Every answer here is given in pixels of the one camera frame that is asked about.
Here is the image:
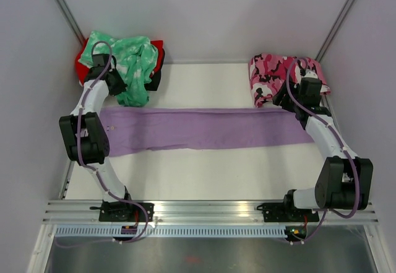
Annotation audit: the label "red garment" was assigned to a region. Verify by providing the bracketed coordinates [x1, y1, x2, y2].
[74, 38, 164, 84]

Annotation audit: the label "white slotted cable duct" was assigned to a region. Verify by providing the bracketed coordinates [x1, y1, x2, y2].
[55, 225, 286, 238]

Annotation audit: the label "black garment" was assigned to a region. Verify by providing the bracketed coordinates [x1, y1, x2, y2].
[145, 48, 165, 92]

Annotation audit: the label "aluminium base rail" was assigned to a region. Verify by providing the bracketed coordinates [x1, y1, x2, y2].
[43, 200, 379, 224]

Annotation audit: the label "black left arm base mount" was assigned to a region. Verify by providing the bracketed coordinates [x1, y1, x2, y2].
[98, 201, 155, 222]

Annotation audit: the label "aluminium frame post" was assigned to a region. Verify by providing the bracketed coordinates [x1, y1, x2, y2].
[316, 0, 357, 63]
[54, 0, 85, 45]

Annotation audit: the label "green tie-dye garment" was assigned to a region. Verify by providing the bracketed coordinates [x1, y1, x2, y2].
[79, 30, 158, 107]

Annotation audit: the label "pink camouflage trousers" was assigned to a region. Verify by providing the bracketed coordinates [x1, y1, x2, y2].
[249, 53, 330, 108]

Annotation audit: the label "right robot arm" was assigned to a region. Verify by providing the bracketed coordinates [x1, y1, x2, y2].
[273, 78, 374, 221]

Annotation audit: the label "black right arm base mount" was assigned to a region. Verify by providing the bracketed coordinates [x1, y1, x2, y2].
[256, 202, 320, 223]

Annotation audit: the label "aluminium frame post left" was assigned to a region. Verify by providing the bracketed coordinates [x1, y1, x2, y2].
[54, 0, 85, 45]

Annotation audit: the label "purple trousers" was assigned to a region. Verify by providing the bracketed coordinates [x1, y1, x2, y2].
[100, 107, 313, 157]

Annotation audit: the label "aluminium frame post right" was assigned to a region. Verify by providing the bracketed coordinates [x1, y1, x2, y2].
[316, 0, 357, 63]

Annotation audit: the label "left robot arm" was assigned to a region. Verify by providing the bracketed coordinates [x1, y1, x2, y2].
[59, 54, 135, 222]

